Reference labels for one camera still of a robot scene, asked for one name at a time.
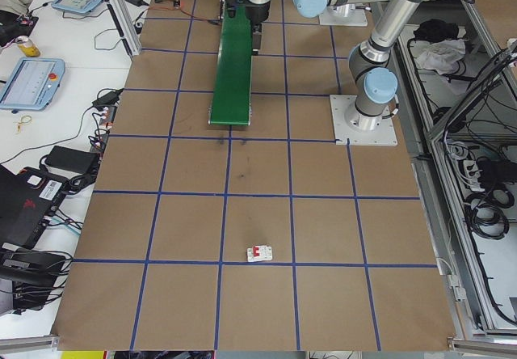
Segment green conveyor belt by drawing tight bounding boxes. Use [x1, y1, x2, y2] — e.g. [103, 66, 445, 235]
[207, 0, 259, 128]

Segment white orange connector strip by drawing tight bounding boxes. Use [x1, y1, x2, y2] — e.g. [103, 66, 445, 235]
[90, 106, 119, 150]

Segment black crumpled cloth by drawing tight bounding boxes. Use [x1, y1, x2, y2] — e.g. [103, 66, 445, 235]
[412, 18, 460, 41]

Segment white crumpled cloth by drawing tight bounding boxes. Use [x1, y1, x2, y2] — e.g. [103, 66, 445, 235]
[415, 38, 469, 76]

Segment large black power brick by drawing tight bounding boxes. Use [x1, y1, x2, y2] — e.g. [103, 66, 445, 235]
[43, 145, 100, 172]

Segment yellow drink can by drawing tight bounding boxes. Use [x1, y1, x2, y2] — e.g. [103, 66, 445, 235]
[15, 35, 41, 58]

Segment white power strip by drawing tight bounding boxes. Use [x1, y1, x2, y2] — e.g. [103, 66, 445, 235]
[460, 158, 484, 192]

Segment black case with red logo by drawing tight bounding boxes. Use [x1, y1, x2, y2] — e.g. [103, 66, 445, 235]
[0, 163, 69, 251]

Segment black docking device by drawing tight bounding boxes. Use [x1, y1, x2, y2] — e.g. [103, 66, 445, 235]
[0, 249, 74, 316]

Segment aluminium profile bar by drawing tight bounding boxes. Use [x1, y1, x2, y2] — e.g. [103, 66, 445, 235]
[446, 336, 517, 355]
[0, 333, 61, 354]

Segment red black conveyor wire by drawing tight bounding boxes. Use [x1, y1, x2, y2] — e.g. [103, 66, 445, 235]
[147, 2, 223, 26]

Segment aluminium profile post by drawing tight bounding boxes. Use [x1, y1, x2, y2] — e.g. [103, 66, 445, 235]
[90, 0, 143, 57]

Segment black power adapters and cables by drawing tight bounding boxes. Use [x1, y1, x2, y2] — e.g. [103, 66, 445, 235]
[0, 0, 159, 330]

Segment white circuit breaker red switch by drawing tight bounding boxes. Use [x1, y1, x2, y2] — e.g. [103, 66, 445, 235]
[246, 243, 275, 264]

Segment metal bar frame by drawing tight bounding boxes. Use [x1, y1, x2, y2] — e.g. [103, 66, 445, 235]
[393, 0, 517, 336]

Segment black box with coloured wires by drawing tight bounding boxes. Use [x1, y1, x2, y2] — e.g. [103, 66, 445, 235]
[0, 13, 40, 51]

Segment black adapter in frame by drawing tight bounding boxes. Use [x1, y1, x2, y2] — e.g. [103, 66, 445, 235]
[478, 158, 511, 184]

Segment coiled black cable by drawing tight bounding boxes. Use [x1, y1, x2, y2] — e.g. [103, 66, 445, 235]
[463, 203, 511, 239]

